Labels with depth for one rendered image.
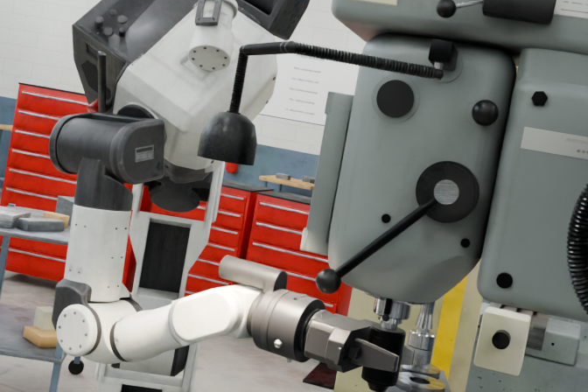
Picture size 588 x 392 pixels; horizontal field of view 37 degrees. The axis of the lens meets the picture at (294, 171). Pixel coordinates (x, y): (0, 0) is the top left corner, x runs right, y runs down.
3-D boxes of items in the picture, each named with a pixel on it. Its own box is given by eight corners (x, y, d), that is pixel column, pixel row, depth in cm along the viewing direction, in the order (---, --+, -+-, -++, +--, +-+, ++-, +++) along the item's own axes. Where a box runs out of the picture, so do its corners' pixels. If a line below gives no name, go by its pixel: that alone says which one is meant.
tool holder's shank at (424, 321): (425, 330, 161) (437, 271, 161) (434, 335, 158) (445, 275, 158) (410, 329, 160) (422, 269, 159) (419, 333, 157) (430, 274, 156)
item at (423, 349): (421, 361, 163) (426, 334, 162) (434, 370, 158) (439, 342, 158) (399, 360, 161) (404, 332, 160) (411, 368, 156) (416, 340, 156)
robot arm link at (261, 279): (262, 359, 116) (195, 335, 121) (302, 346, 125) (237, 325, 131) (277, 276, 115) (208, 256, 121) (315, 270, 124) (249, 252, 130)
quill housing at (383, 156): (309, 288, 104) (356, 23, 102) (342, 268, 124) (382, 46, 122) (467, 324, 99) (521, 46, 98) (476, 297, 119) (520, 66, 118)
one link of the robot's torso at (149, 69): (51, 145, 166) (38, 32, 135) (164, 38, 182) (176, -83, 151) (173, 237, 161) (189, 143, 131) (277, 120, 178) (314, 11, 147)
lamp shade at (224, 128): (191, 153, 111) (199, 105, 111) (244, 161, 114) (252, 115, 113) (205, 158, 104) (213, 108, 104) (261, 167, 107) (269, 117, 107)
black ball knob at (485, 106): (468, 122, 97) (473, 96, 96) (470, 124, 99) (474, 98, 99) (495, 128, 96) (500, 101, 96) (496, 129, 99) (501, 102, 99)
